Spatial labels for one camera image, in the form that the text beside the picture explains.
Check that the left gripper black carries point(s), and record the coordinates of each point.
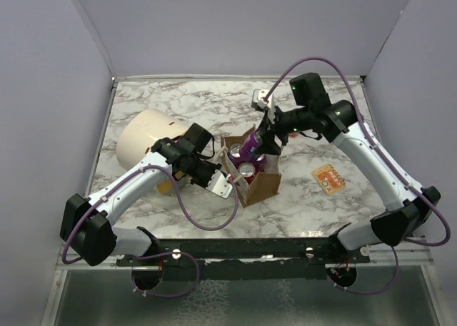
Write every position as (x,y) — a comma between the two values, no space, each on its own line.
(213,167)

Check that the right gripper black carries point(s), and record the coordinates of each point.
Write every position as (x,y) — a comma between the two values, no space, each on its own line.
(268,137)

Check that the purple soda can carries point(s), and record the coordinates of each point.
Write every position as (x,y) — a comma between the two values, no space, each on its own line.
(249,147)
(258,160)
(234,154)

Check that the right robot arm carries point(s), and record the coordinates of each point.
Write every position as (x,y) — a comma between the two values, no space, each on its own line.
(407,203)

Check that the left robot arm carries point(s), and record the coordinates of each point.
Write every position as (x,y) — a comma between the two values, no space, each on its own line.
(88,225)

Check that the white round box colourful lid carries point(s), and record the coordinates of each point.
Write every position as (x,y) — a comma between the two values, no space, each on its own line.
(142,133)

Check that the orange spiral notebook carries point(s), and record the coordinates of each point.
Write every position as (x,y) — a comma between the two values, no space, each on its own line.
(329,179)

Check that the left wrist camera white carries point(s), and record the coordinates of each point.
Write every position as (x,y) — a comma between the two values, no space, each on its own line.
(219,185)

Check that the black mounting rail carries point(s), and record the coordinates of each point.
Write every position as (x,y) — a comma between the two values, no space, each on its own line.
(243,258)

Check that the aluminium side rail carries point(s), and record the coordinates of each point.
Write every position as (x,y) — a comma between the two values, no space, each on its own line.
(408,254)

